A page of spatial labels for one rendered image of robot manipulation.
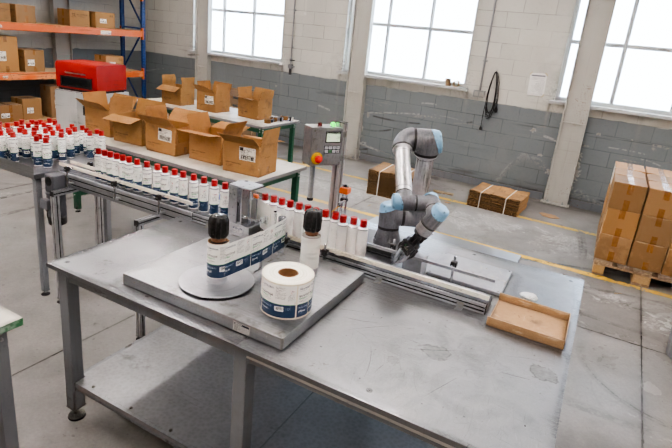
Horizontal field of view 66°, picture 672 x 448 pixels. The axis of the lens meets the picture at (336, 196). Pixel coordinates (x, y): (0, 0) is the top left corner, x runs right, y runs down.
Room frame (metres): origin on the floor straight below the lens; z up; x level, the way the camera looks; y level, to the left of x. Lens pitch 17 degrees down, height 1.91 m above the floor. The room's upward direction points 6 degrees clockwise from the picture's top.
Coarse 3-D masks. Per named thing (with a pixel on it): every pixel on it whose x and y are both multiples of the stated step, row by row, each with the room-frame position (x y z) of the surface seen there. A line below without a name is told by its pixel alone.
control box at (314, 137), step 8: (312, 128) 2.44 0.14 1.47; (320, 128) 2.46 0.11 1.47; (328, 128) 2.48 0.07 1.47; (336, 128) 2.50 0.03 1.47; (304, 136) 2.51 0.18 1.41; (312, 136) 2.44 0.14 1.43; (320, 136) 2.46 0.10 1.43; (304, 144) 2.51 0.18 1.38; (312, 144) 2.44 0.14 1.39; (320, 144) 2.46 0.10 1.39; (328, 144) 2.48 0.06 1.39; (336, 144) 2.50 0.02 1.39; (304, 152) 2.50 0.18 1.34; (312, 152) 2.44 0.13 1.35; (320, 152) 2.46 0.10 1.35; (304, 160) 2.49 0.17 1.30; (312, 160) 2.44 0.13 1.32; (328, 160) 2.48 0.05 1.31; (336, 160) 2.50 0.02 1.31
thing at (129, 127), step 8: (144, 104) 4.86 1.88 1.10; (152, 104) 4.83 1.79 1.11; (160, 104) 4.80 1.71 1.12; (128, 112) 4.80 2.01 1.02; (136, 112) 4.87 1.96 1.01; (144, 112) 4.84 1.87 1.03; (112, 120) 4.47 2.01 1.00; (120, 120) 4.47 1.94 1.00; (128, 120) 4.47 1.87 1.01; (136, 120) 4.47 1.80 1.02; (120, 128) 4.60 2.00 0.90; (128, 128) 4.57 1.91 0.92; (136, 128) 4.53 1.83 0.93; (144, 128) 4.51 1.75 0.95; (120, 136) 4.60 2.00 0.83; (128, 136) 4.57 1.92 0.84; (136, 136) 4.53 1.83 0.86; (144, 136) 4.53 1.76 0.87; (136, 144) 4.53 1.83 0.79; (144, 144) 4.53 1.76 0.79
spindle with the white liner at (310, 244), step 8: (312, 208) 2.13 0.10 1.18; (304, 216) 2.10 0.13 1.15; (312, 216) 2.07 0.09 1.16; (320, 216) 2.09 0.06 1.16; (304, 224) 2.10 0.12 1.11; (312, 224) 2.07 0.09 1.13; (320, 224) 2.09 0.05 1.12; (304, 232) 2.12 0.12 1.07; (312, 232) 2.07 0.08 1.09; (304, 240) 2.08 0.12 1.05; (312, 240) 2.07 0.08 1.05; (320, 240) 2.10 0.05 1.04; (304, 248) 2.08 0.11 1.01; (312, 248) 2.07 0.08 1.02; (304, 256) 2.07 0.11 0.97; (312, 256) 2.07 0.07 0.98; (304, 264) 2.07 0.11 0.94; (312, 264) 2.07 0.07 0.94
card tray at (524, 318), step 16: (496, 304) 2.08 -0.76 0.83; (512, 304) 2.09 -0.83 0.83; (528, 304) 2.07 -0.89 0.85; (496, 320) 1.88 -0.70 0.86; (512, 320) 1.95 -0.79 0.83; (528, 320) 1.96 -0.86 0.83; (544, 320) 1.98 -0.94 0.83; (560, 320) 1.99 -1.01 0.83; (528, 336) 1.82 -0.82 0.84; (544, 336) 1.80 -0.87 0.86; (560, 336) 1.86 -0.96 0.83
